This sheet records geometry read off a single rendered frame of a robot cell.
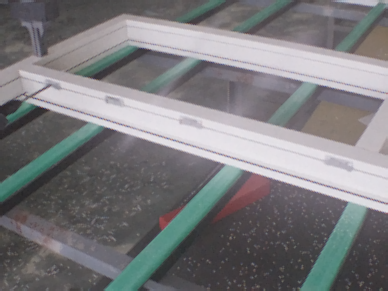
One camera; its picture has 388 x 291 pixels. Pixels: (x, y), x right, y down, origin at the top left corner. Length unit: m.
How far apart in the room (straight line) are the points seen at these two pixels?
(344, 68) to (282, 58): 0.16
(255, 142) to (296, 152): 0.08
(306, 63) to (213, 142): 0.42
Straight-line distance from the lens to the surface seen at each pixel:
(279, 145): 0.94
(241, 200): 1.31
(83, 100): 1.19
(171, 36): 1.51
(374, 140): 0.96
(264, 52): 1.37
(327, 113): 1.67
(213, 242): 1.23
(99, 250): 0.88
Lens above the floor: 1.41
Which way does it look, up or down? 30 degrees down
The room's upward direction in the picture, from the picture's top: 2 degrees counter-clockwise
